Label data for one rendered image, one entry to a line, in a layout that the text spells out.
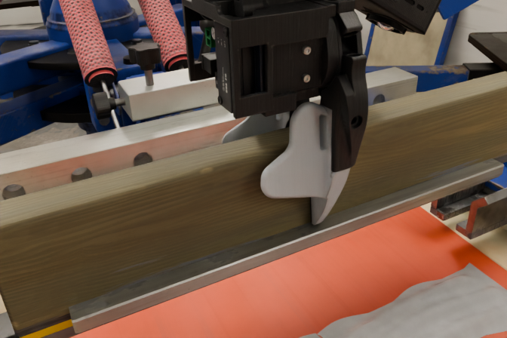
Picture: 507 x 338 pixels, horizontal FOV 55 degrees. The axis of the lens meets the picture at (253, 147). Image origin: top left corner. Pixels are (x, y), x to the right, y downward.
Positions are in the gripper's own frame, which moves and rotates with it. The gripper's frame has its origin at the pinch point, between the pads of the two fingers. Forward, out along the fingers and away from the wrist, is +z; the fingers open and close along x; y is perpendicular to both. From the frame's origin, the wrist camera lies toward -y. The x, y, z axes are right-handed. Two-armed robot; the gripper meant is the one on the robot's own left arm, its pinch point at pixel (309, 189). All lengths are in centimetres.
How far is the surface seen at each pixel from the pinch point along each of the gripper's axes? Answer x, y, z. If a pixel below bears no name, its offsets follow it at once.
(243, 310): -4.0, 3.9, 13.7
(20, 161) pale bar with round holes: -26.1, 18.7, 5.1
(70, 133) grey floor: -267, -3, 109
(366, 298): 0.1, -6.5, 13.6
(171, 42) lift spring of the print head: -48.5, -5.7, 1.4
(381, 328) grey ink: 3.6, -5.2, 13.2
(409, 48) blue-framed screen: -185, -191, 65
